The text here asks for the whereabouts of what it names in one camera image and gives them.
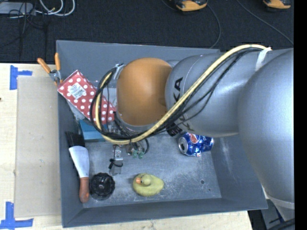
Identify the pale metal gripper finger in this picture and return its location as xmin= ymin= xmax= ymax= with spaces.
xmin=108 ymin=159 xmax=124 ymax=176
xmin=112 ymin=144 xmax=123 ymax=161

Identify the black round ribbed knob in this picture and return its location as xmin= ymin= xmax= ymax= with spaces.
xmin=89 ymin=172 xmax=116 ymax=201

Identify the blue box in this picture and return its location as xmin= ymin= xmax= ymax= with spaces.
xmin=78 ymin=119 xmax=106 ymax=142

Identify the yellow rubber duck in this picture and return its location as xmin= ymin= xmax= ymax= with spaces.
xmin=132 ymin=173 xmax=165 ymax=197

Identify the red white-dotted box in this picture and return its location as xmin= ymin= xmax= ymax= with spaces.
xmin=57 ymin=69 xmax=117 ymax=126

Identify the grey metal bin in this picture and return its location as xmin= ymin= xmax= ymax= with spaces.
xmin=56 ymin=40 xmax=269 ymax=228

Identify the crushed blue soda can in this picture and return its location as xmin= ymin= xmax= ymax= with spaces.
xmin=177 ymin=131 xmax=214 ymax=158

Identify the pale cardboard board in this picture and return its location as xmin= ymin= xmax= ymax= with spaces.
xmin=13 ymin=75 xmax=62 ymax=218

